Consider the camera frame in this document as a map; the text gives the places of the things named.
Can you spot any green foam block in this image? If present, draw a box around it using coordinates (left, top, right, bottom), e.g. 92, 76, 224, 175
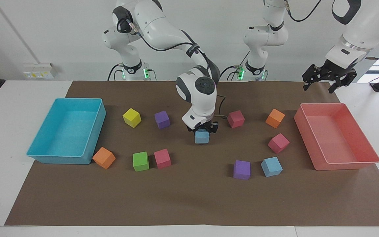
132, 151, 150, 172

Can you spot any purple foam block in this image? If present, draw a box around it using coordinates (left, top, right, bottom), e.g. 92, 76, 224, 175
233, 160, 251, 180
154, 110, 171, 129

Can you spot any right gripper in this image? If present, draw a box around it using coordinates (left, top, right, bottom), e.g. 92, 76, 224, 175
188, 121, 219, 134

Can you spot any white wall socket box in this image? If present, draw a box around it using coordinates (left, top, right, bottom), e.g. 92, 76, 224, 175
23, 62, 59, 80

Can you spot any orange foam block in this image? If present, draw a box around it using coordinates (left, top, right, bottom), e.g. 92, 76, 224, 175
265, 109, 286, 129
92, 146, 116, 170

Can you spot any light blue foam block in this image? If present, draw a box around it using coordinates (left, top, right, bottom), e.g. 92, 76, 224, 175
194, 129, 210, 145
261, 157, 283, 178

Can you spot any pink foam block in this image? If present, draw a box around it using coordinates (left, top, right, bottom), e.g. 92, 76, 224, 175
227, 110, 245, 129
268, 133, 290, 154
154, 148, 172, 170

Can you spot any light blue plastic tray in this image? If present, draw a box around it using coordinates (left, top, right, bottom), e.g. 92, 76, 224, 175
26, 97, 107, 165

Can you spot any pink plastic tray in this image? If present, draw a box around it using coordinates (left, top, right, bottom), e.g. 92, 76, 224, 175
293, 102, 379, 171

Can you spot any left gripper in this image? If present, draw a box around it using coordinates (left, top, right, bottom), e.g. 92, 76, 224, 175
302, 60, 357, 94

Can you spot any yellow foam block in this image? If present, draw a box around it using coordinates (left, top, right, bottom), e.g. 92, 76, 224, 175
122, 108, 142, 128

